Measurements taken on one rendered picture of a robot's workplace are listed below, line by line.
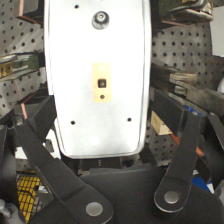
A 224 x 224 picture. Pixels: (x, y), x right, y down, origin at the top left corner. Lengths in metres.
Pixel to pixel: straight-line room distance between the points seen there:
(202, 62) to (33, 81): 0.81
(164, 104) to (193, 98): 0.10
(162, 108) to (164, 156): 0.74
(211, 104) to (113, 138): 0.24
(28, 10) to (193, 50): 0.68
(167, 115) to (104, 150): 0.24
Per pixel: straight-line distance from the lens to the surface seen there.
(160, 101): 0.18
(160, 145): 0.83
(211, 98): 0.21
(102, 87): 0.29
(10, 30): 0.73
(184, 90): 0.27
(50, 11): 0.32
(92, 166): 0.44
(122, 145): 0.37
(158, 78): 0.34
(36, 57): 0.33
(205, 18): 0.33
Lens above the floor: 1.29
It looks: 66 degrees down
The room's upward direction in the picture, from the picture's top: 165 degrees clockwise
